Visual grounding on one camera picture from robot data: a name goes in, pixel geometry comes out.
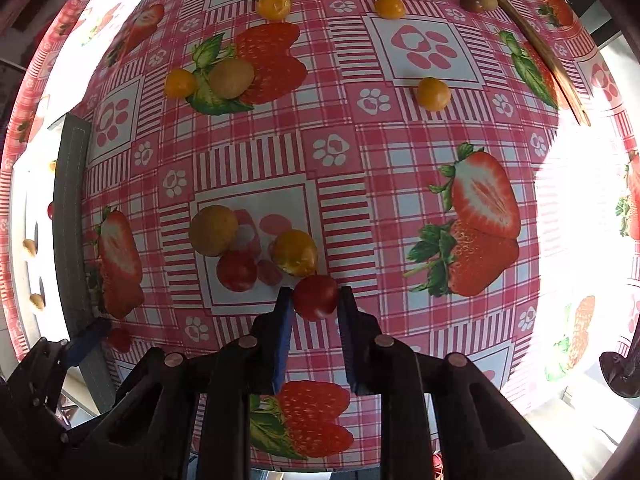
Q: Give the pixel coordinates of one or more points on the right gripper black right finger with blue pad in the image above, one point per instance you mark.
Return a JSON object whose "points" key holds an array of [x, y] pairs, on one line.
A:
{"points": [[358, 330]]}

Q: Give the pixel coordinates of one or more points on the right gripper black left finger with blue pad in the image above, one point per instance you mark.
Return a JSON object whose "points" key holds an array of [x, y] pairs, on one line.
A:
{"points": [[268, 357]]}

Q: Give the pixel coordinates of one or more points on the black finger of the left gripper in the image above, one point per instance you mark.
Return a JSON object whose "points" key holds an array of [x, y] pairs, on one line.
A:
{"points": [[82, 344]]}

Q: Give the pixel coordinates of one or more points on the red cherry tomato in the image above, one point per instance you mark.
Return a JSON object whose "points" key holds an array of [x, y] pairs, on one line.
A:
{"points": [[237, 270], [315, 297]]}

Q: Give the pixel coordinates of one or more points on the yellow cherry tomato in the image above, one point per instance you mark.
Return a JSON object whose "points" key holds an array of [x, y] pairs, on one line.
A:
{"points": [[295, 253]]}

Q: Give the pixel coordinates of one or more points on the white grey-rimmed tray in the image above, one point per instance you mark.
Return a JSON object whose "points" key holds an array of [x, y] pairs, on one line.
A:
{"points": [[49, 277]]}

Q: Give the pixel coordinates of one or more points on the red cherry tomato on table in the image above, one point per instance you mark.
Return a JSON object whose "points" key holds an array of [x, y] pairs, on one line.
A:
{"points": [[237, 270]]}

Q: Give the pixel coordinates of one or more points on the tan round longan fruit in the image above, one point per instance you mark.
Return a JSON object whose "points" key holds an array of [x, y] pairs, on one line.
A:
{"points": [[212, 230]]}

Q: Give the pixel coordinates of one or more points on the red checkered strawberry tablecloth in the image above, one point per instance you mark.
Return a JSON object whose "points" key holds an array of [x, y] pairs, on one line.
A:
{"points": [[487, 228]]}

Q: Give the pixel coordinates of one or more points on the yellow tomato on right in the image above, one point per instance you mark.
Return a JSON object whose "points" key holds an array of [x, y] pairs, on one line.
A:
{"points": [[433, 94]]}

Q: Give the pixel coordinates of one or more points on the tan fruit on strawberry print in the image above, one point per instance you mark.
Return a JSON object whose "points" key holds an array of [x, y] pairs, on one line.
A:
{"points": [[230, 78]]}

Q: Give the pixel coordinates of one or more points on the yellow tomato left of print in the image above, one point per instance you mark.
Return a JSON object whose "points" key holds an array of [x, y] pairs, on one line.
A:
{"points": [[179, 84]]}

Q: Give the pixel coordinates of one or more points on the yellow tomato upper middle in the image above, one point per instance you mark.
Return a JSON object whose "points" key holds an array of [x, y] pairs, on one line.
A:
{"points": [[274, 10]]}

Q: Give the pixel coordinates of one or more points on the yellow tomato near bowl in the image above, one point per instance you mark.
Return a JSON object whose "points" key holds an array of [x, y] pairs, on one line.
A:
{"points": [[390, 9]]}

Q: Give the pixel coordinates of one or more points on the wooden cutting board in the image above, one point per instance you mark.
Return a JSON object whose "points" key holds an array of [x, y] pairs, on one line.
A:
{"points": [[552, 62]]}

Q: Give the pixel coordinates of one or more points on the dark brown round fruit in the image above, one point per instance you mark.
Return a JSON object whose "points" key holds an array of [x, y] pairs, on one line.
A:
{"points": [[474, 6]]}

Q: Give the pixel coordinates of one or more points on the tan round fruit by bowl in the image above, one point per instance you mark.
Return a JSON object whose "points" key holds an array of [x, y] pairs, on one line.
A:
{"points": [[488, 5]]}

